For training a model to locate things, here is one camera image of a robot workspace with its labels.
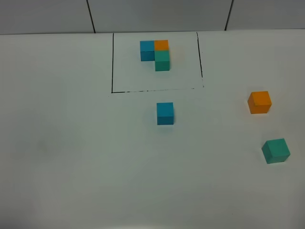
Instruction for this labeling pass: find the orange template block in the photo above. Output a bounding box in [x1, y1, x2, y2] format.
[154, 40, 169, 51]

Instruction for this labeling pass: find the blue template block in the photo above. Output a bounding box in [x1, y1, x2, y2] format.
[140, 41, 155, 62]

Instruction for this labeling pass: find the green template block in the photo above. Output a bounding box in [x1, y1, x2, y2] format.
[154, 50, 170, 71]

